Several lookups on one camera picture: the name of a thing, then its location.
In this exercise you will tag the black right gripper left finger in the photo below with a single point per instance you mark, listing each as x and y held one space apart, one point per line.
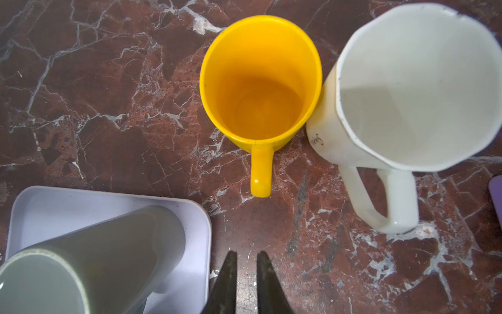
222 298

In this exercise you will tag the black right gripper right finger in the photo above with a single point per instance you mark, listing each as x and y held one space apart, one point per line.
271 298

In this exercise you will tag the grey ceramic mug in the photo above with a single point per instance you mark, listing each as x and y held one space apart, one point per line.
110 267

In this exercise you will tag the yellow ceramic mug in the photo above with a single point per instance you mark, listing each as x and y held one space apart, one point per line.
260 82

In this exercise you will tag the white ceramic mug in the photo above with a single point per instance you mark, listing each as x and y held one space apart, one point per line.
417 89

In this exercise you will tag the lavender plastic tray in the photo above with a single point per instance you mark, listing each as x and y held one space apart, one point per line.
42 213

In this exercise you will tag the purple silicone spatula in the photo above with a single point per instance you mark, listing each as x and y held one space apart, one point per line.
495 190

